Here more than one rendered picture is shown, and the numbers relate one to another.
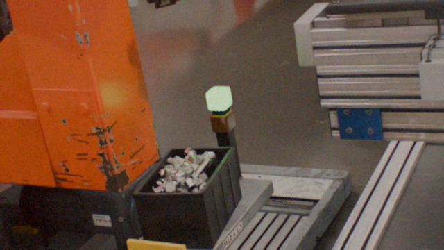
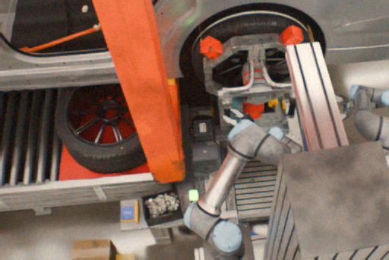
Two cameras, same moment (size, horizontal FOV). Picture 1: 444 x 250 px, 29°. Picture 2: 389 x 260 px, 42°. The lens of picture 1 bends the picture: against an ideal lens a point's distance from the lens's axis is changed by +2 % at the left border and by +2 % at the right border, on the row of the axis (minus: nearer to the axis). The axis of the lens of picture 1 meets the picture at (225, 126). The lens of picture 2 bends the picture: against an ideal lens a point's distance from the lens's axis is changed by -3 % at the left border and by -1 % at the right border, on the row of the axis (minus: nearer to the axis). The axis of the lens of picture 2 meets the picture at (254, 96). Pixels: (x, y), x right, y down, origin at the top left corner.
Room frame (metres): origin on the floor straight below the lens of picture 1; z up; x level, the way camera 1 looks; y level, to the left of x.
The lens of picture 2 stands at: (1.24, -0.91, 3.10)
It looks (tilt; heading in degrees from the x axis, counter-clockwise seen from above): 58 degrees down; 51
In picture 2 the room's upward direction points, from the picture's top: 3 degrees clockwise
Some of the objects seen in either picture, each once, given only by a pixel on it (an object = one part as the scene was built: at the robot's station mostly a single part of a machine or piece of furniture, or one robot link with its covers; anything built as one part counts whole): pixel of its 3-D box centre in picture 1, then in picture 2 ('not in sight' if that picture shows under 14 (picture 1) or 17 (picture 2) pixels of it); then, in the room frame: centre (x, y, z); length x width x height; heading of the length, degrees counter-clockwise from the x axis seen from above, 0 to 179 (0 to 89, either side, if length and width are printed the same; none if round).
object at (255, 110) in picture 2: not in sight; (251, 100); (2.25, 0.36, 0.48); 0.16 x 0.12 x 0.17; 60
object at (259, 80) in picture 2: not in sight; (256, 81); (2.20, 0.26, 0.85); 0.21 x 0.14 x 0.14; 60
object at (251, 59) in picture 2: not in sight; (238, 71); (2.09, 0.27, 1.03); 0.19 x 0.18 x 0.11; 60
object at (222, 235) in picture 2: not in sight; (226, 237); (1.56, -0.36, 0.98); 0.13 x 0.12 x 0.14; 107
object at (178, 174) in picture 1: (190, 192); (162, 207); (1.46, 0.09, 0.51); 0.20 x 0.14 x 0.13; 159
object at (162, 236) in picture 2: not in sight; (159, 226); (1.41, 0.12, 0.21); 0.10 x 0.10 x 0.42; 60
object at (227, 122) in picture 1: (223, 121); not in sight; (1.61, 0.00, 0.59); 0.04 x 0.04 x 0.04; 60
